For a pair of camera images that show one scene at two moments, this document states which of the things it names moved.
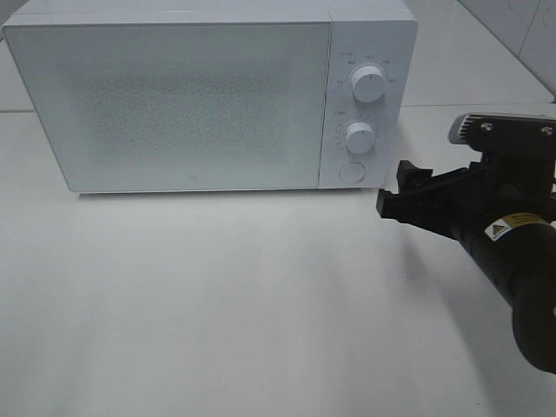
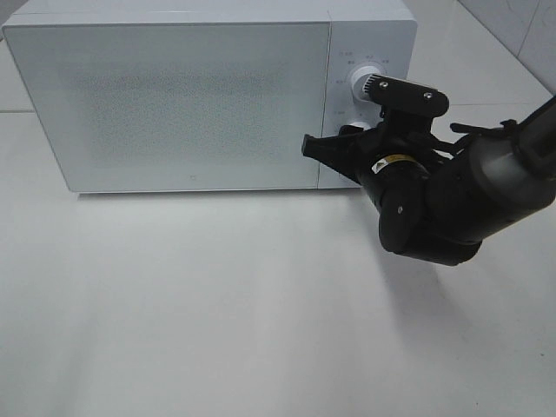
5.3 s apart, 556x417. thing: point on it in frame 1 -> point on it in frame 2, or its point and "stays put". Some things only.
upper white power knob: x=368 y=83 stays put
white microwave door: x=136 y=107 stays put
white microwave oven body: x=143 y=95 stays put
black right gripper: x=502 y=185 -> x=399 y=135
